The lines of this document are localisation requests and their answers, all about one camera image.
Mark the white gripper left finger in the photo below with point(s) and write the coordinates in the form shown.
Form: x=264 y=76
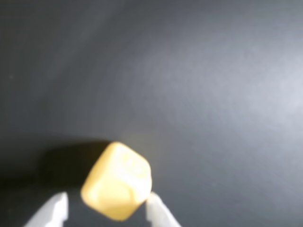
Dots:
x=53 y=212

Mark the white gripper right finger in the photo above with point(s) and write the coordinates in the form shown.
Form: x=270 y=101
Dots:
x=158 y=212

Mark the yellow cube block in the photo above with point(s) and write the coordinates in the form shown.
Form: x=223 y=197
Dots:
x=118 y=184

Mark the dark grey table mat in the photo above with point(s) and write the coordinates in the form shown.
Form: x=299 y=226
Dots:
x=189 y=82

